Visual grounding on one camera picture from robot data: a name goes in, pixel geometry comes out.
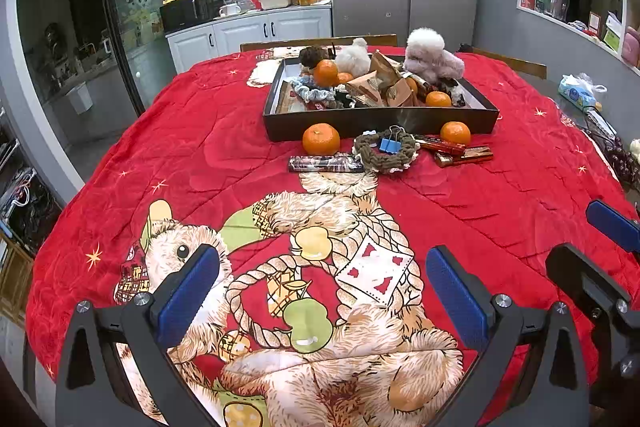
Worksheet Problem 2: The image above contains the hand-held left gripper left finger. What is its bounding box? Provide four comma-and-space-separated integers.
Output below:
55, 244, 221, 427

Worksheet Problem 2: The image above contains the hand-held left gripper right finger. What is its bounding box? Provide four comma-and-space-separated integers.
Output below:
425, 245, 591, 427

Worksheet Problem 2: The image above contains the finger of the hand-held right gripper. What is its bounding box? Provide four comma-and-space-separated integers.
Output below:
545, 243, 640, 408
586, 199, 640, 254

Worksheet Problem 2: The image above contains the dark grapes bunch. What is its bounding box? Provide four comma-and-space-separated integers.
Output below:
599, 134, 640, 184

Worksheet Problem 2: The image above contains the blue tissue pack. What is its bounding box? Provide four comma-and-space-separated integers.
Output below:
557, 74, 609, 110

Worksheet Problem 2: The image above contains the brown wrapped chocolate bar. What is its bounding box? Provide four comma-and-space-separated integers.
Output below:
433, 146, 495, 168

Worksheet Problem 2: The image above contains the red wrapped chocolate bar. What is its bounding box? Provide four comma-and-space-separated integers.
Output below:
414, 134, 467, 156

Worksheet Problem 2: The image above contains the red printed blanket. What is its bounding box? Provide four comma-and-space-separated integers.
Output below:
25, 47, 640, 427

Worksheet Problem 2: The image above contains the blue binder clip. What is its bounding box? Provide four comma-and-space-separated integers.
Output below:
378, 126, 407, 154

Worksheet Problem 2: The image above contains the wooden chair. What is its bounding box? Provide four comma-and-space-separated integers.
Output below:
469, 47, 549, 80

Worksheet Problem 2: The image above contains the dark long candy bar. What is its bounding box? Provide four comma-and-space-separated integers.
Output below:
288, 154, 365, 174

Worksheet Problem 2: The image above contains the dark shallow tray box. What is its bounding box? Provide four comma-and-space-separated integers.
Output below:
263, 54, 501, 142

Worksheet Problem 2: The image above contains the white waste bin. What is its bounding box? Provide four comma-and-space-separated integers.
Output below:
64, 82, 95, 116

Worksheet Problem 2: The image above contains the crumpled brown paper bag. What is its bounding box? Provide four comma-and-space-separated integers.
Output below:
345, 51, 419, 108

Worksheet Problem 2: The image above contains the white lace placemat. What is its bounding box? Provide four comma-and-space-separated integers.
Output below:
247, 46, 302, 88

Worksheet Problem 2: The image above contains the blue white scrunchie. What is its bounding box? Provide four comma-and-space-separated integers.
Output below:
291, 77, 337, 108

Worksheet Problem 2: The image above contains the pale pink plush dog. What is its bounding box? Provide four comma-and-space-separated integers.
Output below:
403, 28, 466, 84

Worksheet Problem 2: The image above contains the small white plush toy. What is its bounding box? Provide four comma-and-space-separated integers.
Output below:
334, 38, 372, 76

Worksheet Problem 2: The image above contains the white kitchen cabinet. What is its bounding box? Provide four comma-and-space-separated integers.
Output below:
165, 4, 334, 76

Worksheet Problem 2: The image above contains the brown fluffy pompom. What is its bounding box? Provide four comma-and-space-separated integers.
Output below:
299, 46, 326, 69

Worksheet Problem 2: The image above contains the black microwave oven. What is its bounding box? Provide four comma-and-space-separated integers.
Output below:
159, 0, 225, 34

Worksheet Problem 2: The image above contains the glass sliding door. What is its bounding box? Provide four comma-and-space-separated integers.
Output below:
97, 0, 174, 118

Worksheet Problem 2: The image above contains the braided rope ring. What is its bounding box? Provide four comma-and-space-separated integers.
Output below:
353, 130, 420, 174

